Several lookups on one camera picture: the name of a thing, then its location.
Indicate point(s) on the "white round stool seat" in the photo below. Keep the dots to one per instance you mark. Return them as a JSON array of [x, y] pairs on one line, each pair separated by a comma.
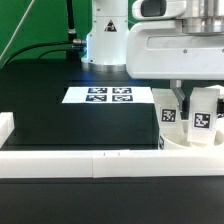
[[166, 142]]

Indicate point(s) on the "white sheet with tags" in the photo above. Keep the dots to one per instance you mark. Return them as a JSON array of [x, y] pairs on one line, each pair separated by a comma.
[[108, 95]]

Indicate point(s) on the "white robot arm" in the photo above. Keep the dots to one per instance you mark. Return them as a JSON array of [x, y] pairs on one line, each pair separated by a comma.
[[112, 21]]

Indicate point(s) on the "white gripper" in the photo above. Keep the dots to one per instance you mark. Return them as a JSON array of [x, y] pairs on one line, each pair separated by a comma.
[[160, 50]]

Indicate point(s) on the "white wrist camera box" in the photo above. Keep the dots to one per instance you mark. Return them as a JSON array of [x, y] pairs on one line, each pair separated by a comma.
[[158, 9]]

